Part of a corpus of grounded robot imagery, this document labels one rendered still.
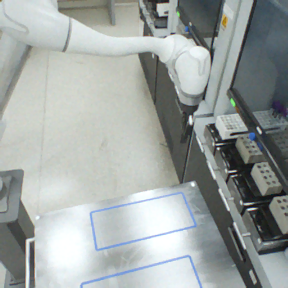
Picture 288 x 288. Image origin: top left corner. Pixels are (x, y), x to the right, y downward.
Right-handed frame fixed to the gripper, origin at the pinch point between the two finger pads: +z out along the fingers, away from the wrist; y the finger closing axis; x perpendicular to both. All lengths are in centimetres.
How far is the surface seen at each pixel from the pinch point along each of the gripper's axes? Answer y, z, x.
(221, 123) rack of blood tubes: 2.0, -5.0, -16.6
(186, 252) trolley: -51, 0, 10
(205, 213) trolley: -38.5, -0.1, 0.4
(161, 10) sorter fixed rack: 123, -5, -8
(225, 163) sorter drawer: -15.7, 1.3, -14.3
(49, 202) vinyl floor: 27, 82, 77
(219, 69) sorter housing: 25.0, -17.7, -19.8
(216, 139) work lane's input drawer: -3.2, -0.1, -13.7
